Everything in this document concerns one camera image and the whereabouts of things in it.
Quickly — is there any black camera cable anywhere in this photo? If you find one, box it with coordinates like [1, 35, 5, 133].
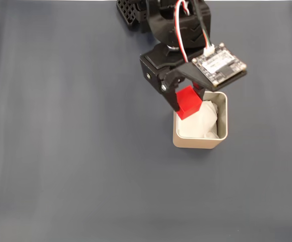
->
[193, 0, 216, 56]

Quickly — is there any camera circuit board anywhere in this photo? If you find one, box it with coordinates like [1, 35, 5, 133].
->
[191, 42, 248, 92]

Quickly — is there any white tissue paper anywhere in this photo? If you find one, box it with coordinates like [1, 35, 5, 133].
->
[177, 100, 220, 140]

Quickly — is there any white red servo cable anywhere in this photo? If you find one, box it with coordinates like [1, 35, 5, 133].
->
[174, 0, 190, 63]

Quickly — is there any beige metal box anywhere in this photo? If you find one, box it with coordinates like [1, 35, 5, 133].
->
[172, 90, 228, 150]

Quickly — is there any red cube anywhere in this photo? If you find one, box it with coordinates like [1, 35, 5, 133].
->
[176, 85, 203, 120]

